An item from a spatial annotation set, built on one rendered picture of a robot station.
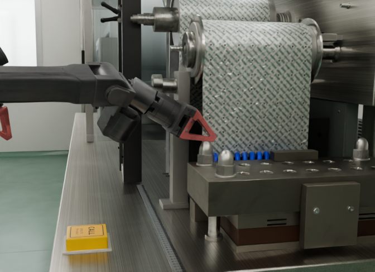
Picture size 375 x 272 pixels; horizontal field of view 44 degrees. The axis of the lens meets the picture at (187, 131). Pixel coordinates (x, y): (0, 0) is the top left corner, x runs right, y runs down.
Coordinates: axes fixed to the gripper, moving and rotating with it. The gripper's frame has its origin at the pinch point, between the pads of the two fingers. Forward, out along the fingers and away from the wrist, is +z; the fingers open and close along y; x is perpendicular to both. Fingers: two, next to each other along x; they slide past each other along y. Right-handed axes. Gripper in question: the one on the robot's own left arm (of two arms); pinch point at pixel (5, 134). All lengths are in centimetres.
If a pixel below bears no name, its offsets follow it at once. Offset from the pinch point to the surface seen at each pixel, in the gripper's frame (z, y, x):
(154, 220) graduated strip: 23.9, -35.6, -12.5
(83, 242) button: 13.7, -44.3, 2.2
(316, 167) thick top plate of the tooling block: 24, -57, -39
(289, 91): 14, -45, -49
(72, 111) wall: 122, 503, -120
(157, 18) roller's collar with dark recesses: -7.4, -10.8, -45.1
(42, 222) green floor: 121, 238, -2
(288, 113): 18, -45, -47
